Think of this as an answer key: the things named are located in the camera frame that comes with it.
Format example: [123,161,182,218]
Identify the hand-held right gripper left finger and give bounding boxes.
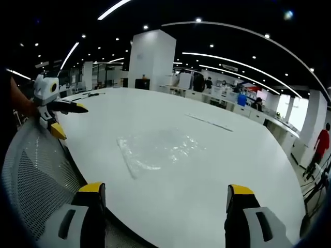
[36,182,107,248]

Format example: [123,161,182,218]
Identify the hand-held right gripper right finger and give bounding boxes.
[224,183,294,248]

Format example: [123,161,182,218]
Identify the clear food packaging bag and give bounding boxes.
[152,127,208,164]
[116,135,176,180]

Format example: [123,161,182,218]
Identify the grey mesh chair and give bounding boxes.
[1,120,87,242]

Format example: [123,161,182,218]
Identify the black cabinet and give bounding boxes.
[134,78,151,91]

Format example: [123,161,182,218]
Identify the white square pillar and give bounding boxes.
[127,29,177,91]

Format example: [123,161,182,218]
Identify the clear plastic strip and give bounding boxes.
[184,113,234,133]

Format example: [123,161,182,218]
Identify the row of white counters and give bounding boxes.
[158,84,302,158]

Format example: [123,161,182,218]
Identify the black floor cables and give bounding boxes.
[301,162,331,199]

